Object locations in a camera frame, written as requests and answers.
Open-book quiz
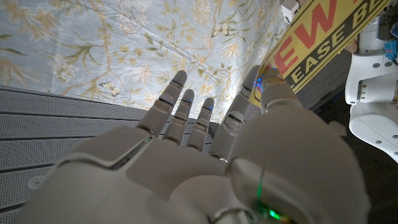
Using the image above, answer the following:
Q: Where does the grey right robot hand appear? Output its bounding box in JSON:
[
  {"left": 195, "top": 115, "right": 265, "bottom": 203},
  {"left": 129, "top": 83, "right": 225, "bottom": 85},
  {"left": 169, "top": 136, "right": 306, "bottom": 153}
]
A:
[{"left": 9, "top": 65, "right": 373, "bottom": 224}]

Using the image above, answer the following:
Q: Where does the yellow new driver bumper sticker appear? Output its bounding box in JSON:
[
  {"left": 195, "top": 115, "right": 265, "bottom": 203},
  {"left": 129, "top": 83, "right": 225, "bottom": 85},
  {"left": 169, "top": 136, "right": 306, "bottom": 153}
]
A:
[{"left": 250, "top": 0, "right": 391, "bottom": 108}]

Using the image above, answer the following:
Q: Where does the floral print backdrop cloth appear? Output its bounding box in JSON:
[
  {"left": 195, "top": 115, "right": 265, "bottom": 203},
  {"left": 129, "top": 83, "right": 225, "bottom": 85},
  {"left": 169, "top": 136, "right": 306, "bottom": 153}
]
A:
[{"left": 0, "top": 0, "right": 290, "bottom": 124}]

